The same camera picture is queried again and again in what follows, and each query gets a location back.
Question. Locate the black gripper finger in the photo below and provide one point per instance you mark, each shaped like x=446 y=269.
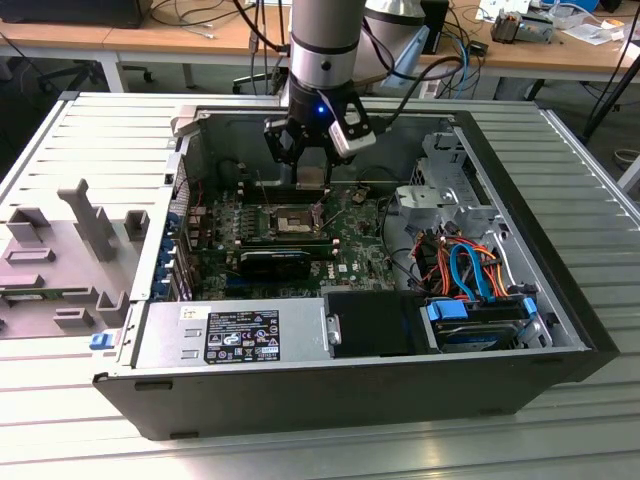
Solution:
x=272 y=137
x=336 y=160

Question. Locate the silver CPU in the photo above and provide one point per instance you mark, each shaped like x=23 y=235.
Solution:
x=310 y=179

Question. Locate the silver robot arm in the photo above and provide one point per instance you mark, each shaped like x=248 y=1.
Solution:
x=320 y=50

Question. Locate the CPU socket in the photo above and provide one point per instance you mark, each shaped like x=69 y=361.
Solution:
x=292 y=222

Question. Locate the black case fan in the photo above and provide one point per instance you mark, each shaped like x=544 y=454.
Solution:
x=230 y=172

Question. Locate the green motherboard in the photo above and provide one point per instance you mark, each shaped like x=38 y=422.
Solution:
x=360 y=245

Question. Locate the metal drive cage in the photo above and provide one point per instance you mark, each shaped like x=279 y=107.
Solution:
x=425 y=197

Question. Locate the green RAM stick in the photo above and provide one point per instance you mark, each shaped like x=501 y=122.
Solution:
x=285 y=246
x=25 y=296

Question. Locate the white power strip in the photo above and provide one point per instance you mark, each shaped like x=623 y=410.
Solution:
x=429 y=89

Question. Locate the pale blue teach pendant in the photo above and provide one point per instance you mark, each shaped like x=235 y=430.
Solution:
x=415 y=50

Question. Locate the black graphics card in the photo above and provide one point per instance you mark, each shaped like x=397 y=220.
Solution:
x=275 y=267

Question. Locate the black box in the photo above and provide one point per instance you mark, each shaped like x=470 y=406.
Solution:
x=435 y=30

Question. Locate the wooden office desk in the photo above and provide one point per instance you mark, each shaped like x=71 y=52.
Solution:
x=150 y=37
x=550 y=55

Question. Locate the black plastic shroud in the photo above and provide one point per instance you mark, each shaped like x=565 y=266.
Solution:
x=375 y=325

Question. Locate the hard disk in blue carrier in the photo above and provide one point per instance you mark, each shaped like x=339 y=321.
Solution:
x=447 y=312

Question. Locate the black office chair base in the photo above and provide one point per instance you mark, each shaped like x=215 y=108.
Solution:
x=65 y=75

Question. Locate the grey desktop device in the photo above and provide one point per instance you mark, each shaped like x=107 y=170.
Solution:
x=525 y=30

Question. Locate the black flat device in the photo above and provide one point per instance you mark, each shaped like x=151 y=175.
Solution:
x=75 y=12

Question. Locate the silver power supply unit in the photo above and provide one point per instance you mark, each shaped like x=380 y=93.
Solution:
x=165 y=345

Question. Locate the black PC case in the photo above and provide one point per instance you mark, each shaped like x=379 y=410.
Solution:
x=325 y=400

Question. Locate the grey parts rack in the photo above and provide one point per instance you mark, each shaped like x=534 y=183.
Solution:
x=60 y=260

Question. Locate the black tripod leg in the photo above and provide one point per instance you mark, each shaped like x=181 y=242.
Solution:
x=609 y=100

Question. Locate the white paper sheets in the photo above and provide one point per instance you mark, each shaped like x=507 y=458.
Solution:
x=592 y=32

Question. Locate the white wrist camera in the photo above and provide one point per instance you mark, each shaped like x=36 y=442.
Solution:
x=352 y=144

